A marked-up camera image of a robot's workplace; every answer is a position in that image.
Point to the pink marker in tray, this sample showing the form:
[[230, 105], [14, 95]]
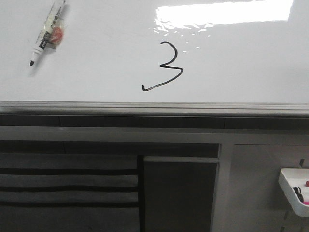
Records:
[[306, 201]]

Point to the white whiteboard with metal frame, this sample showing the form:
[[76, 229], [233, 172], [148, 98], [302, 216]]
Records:
[[197, 57]]

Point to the grey cabinet with drawers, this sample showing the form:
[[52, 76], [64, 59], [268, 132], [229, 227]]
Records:
[[149, 173]]

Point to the white wall-mounted tray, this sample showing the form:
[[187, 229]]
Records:
[[295, 177]]

